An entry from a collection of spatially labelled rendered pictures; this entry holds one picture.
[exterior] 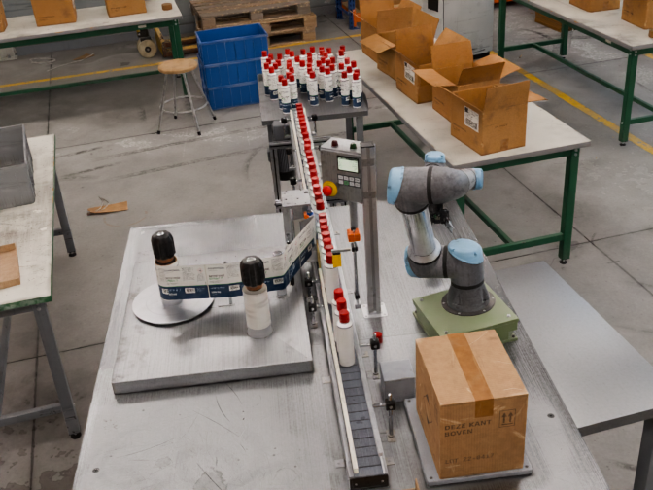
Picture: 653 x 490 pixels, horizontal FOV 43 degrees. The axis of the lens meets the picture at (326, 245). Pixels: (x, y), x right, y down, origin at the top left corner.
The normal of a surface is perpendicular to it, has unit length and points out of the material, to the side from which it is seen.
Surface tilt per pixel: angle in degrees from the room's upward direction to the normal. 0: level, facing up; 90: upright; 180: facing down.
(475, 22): 90
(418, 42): 87
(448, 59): 74
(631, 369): 0
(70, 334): 0
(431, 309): 4
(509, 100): 100
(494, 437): 90
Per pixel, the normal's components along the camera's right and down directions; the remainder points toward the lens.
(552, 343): -0.07, -0.87
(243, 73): 0.28, 0.46
